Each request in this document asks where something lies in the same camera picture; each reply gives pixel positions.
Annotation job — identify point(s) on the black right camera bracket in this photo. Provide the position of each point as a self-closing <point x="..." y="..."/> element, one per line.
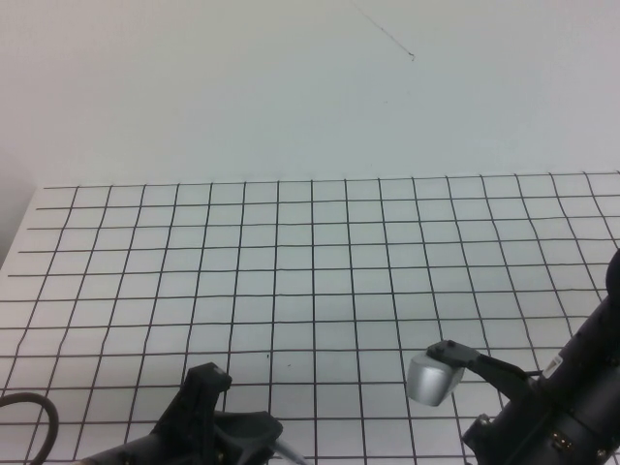
<point x="494" y="370"/>

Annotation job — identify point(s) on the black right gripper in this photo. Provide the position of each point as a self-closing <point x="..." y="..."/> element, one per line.
<point x="542" y="436"/>

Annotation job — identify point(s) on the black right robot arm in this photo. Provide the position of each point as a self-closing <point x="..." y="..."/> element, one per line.
<point x="596" y="339"/>

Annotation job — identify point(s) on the black left camera bracket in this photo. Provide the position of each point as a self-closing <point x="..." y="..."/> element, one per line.
<point x="203" y="387"/>

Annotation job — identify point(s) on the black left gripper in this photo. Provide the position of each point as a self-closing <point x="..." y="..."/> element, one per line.
<point x="184" y="443"/>

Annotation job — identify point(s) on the black camera bracket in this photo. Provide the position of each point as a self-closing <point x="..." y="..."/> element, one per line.
<point x="494" y="370"/>
<point x="203" y="387"/>

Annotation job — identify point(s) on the transparent pen cap black tip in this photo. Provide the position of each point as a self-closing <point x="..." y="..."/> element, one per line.
<point x="290" y="453"/>

